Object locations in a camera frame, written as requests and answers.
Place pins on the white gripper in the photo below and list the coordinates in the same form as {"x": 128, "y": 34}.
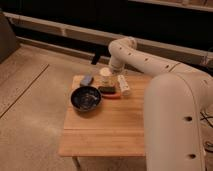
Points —
{"x": 108, "y": 79}

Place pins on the white eraser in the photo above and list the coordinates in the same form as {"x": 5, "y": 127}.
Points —
{"x": 124, "y": 87}

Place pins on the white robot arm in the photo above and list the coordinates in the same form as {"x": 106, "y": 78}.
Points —
{"x": 173, "y": 101}

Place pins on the black table leg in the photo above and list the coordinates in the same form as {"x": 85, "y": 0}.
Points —
{"x": 97, "y": 55}

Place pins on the dark blue bowl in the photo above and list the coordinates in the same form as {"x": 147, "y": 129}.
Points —
{"x": 85, "y": 98}

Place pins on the wooden table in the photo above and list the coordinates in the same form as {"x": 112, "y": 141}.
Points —
{"x": 114, "y": 128}

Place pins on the dark grey cabinet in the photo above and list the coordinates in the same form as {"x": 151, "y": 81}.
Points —
{"x": 8, "y": 40}

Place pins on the white wall rail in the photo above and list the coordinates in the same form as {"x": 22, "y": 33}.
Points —
{"x": 104, "y": 38}

